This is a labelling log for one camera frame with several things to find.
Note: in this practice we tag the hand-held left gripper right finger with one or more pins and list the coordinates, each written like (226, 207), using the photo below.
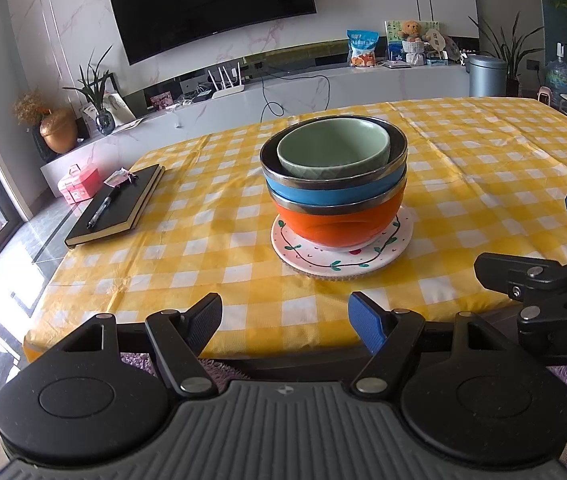
(366, 322)

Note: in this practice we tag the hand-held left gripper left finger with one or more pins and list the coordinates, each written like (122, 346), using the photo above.
(203, 325)

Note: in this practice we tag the clear glass patterned plate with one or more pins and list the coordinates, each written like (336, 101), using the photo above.
(338, 275)

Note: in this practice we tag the white painted ceramic plate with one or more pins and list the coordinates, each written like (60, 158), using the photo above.
(308, 255)

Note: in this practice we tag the orange steel-lined bowl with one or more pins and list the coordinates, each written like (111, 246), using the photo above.
(338, 222)

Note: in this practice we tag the blue steel-lined bowl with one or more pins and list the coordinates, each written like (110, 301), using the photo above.
(323, 192)

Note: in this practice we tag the green ceramic bowl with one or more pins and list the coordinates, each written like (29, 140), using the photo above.
(333, 145)

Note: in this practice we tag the yellow checked tablecloth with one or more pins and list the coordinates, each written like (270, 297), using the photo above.
(213, 240)

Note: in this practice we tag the blue water dispenser bottle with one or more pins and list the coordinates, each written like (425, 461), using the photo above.
(561, 72)

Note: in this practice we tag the black notebook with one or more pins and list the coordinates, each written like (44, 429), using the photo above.
(123, 210)

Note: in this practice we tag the black pen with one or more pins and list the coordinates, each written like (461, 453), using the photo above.
(103, 207)

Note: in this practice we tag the grey metal trash can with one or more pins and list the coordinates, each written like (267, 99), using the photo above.
(486, 77)

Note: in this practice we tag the purple candy wrapper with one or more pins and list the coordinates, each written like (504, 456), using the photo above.
(123, 178)

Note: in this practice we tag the tall potted snake plant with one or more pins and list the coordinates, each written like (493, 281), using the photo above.
(508, 50)

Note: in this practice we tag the pink gift box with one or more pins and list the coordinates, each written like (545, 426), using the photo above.
(80, 187)

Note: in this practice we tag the white tv cabinet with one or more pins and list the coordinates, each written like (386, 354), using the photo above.
(213, 115)

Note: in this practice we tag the round hand fan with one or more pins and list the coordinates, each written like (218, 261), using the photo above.
(436, 39)

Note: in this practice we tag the green plant in glass vase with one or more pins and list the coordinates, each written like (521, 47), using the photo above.
(103, 120)

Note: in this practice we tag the small pink photo card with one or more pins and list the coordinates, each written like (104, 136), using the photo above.
(162, 100)

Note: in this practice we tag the white bouquet basket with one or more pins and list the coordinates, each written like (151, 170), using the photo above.
(413, 52)

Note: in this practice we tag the white sketch picture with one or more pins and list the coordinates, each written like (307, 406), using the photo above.
(122, 107)

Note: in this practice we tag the white wifi router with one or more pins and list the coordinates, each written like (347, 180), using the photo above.
(228, 91)

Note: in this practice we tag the copper round vase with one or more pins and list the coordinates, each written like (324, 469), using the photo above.
(58, 132)

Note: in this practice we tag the brown teddy bear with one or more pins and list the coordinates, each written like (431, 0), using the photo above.
(410, 30)

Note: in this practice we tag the blue snack bag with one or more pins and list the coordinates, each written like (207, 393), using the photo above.
(362, 50)

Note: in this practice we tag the teddy bear in basket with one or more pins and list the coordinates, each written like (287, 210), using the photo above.
(392, 32)

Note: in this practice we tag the dried flower bunch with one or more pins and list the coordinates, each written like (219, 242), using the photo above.
(30, 107)

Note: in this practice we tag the black flat television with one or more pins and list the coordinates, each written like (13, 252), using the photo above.
(208, 5)

